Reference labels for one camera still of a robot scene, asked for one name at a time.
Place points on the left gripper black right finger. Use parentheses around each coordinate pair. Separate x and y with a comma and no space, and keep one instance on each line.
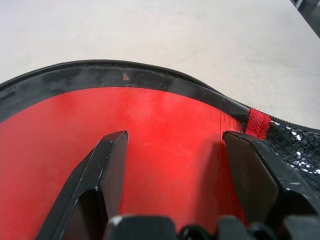
(260,175)

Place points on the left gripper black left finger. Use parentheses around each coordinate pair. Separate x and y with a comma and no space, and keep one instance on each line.
(87,180)

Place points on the red table tennis paddle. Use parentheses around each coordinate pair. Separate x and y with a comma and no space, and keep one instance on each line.
(162,150)

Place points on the black mesh paddle case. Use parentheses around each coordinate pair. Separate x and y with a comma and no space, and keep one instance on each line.
(75,77)

